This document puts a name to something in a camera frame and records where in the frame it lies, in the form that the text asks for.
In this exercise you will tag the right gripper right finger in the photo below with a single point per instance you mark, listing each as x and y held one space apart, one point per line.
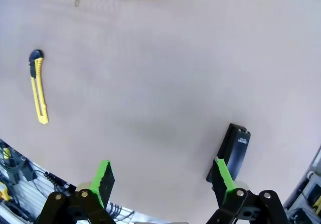
224 181

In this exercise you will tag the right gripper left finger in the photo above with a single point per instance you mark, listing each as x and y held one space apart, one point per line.
97 183

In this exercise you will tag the black stapler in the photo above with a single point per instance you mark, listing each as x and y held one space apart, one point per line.
237 148

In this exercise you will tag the yellow utility knife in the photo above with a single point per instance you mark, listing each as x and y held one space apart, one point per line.
38 88

